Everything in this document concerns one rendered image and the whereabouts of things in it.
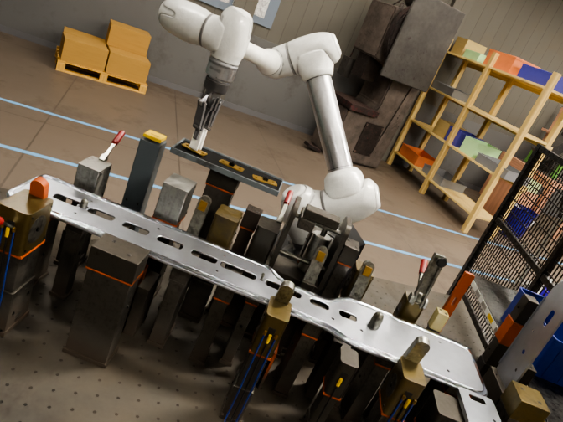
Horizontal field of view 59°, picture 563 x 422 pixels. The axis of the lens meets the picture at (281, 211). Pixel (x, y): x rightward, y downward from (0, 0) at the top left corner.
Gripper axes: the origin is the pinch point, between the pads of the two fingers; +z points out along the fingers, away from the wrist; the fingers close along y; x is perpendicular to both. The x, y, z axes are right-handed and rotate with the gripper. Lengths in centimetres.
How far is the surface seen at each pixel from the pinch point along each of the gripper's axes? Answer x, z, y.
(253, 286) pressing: 42, 21, 28
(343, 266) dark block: 60, 16, -1
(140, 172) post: -12.9, 17.4, 6.3
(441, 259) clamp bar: 84, -1, -1
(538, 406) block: 119, 15, 20
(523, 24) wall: 97, -148, -773
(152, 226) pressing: 8.1, 20.5, 27.0
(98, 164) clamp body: -18.1, 14.5, 21.6
